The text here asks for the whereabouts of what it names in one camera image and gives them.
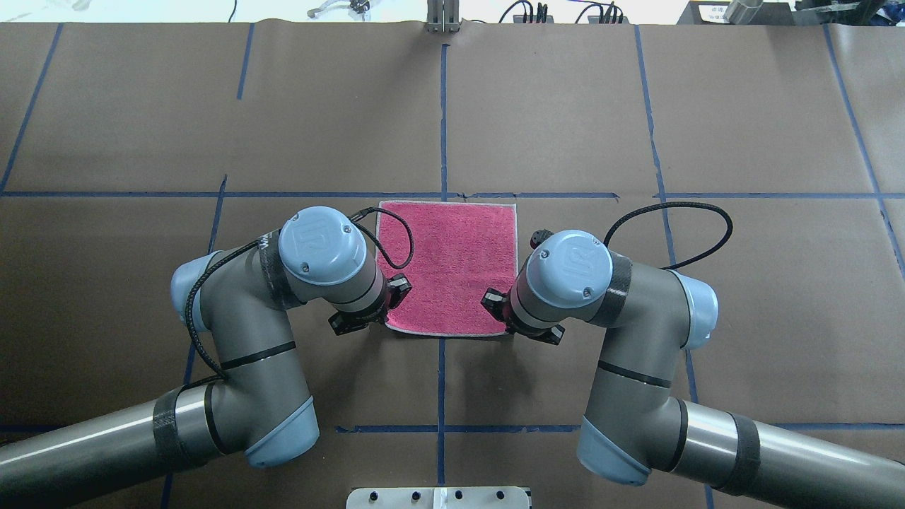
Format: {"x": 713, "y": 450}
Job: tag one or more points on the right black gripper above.
{"x": 494, "y": 300}

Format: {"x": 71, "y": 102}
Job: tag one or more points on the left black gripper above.
{"x": 398, "y": 289}

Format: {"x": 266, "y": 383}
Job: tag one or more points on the pink towel white trim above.
{"x": 457, "y": 251}

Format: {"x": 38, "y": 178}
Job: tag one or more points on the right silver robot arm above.
{"x": 632, "y": 424}

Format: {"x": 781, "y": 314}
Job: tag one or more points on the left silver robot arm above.
{"x": 235, "y": 305}

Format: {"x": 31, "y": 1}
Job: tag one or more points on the silver metal cylinder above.
{"x": 742, "y": 12}

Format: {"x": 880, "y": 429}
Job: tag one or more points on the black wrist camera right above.
{"x": 494, "y": 302}

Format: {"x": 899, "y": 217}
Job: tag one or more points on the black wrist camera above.
{"x": 494, "y": 302}
{"x": 398, "y": 287}

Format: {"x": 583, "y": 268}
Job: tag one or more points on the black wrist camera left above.
{"x": 398, "y": 287}

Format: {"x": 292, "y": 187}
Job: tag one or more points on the white mounting pedestal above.
{"x": 441, "y": 497}

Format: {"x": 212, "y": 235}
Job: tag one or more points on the aluminium frame post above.
{"x": 443, "y": 16}

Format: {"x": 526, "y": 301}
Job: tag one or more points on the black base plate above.
{"x": 722, "y": 13}

